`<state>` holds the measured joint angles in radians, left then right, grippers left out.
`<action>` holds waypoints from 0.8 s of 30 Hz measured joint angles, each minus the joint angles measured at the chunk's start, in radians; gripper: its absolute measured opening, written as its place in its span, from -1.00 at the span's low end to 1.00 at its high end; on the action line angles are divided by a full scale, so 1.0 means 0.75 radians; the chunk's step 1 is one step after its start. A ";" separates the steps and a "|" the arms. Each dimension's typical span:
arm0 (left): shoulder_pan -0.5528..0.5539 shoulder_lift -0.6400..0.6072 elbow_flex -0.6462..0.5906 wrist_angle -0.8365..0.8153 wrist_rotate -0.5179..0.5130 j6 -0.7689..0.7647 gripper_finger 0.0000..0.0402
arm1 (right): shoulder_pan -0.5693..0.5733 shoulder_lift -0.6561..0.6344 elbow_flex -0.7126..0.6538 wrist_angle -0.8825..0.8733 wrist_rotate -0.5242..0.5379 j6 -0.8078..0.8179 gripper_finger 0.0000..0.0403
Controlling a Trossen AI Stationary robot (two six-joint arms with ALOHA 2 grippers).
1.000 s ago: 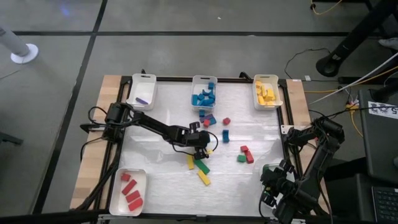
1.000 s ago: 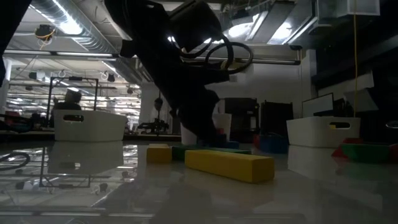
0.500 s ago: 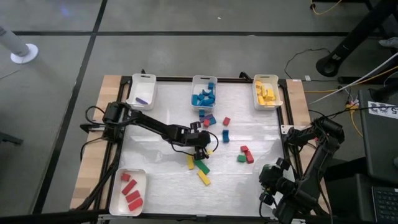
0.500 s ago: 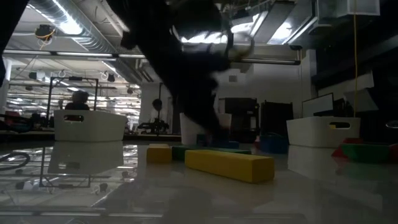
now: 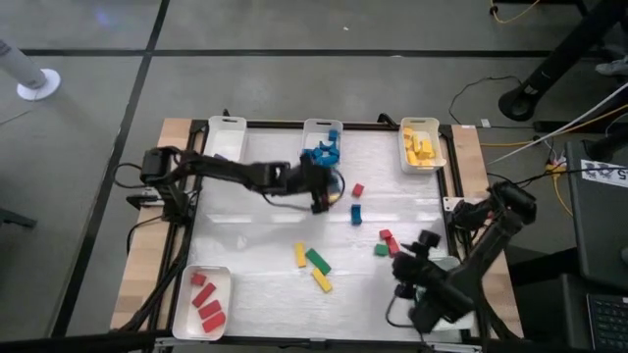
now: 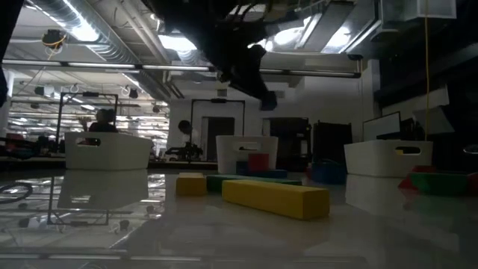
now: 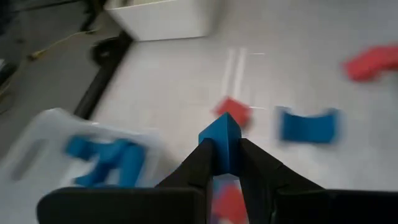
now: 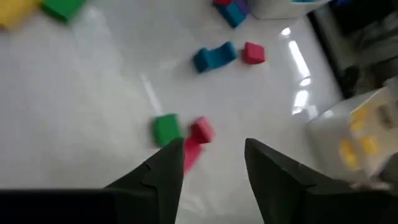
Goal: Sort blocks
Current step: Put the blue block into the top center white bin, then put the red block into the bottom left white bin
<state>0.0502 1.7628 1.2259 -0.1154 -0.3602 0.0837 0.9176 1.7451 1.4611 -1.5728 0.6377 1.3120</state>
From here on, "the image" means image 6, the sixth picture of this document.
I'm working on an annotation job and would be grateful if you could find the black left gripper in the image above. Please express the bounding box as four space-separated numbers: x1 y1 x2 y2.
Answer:
201 25 271 102

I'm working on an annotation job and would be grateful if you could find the blue arch block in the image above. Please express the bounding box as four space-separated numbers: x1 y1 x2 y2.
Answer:
260 90 279 112

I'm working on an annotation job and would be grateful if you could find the dark cabinet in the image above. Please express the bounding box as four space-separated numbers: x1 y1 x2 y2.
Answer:
268 117 311 162
312 121 353 165

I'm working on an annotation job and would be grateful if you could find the white plastic bin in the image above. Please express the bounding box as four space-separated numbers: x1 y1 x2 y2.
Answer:
343 140 434 179
215 135 279 175
63 131 153 172

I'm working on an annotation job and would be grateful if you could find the person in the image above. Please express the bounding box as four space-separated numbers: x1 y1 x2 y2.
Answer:
78 108 119 134
176 119 201 147

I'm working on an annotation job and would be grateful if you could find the ceiling light panel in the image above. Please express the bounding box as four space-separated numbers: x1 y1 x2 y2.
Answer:
158 34 199 52

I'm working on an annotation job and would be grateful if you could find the green bar block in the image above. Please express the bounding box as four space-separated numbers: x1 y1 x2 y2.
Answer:
205 173 302 194

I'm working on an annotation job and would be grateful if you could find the blue cylinder block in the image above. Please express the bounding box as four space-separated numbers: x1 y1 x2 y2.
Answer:
311 159 349 186

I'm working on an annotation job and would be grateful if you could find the yellow bar block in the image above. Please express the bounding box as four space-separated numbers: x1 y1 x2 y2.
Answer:
221 179 331 220
175 172 208 197

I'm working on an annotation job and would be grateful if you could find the white board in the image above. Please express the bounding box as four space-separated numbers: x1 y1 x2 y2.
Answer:
362 111 402 142

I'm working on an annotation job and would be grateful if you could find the grey white panel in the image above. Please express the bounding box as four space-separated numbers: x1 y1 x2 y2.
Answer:
412 106 456 135

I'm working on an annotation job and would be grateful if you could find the white ceiling box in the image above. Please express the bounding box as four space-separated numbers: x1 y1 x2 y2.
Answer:
382 0 457 22

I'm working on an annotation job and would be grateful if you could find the white plastic table sheet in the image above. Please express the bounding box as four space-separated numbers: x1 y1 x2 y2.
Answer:
0 160 478 269

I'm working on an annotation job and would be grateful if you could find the green cube block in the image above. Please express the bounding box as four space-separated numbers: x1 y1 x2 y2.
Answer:
409 170 470 198

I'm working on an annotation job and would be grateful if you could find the white column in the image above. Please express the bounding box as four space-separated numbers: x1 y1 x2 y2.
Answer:
0 69 15 136

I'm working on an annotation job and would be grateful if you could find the red black background equipment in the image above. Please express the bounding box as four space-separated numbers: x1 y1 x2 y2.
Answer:
0 132 52 161

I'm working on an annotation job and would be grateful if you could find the black station frame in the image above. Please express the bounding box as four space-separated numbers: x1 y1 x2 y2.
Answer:
189 98 246 162
55 92 120 154

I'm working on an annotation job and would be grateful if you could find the silver round ventilation duct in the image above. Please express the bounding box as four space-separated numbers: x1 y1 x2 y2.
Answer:
28 0 176 101

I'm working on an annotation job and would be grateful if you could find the grey horizontal rail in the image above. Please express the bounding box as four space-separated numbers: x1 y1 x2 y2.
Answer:
0 58 362 78

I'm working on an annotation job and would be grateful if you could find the black yellow cable reel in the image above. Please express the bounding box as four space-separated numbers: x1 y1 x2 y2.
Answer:
40 28 68 50

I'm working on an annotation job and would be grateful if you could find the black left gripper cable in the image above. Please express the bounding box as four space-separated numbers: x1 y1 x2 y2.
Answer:
0 181 34 205

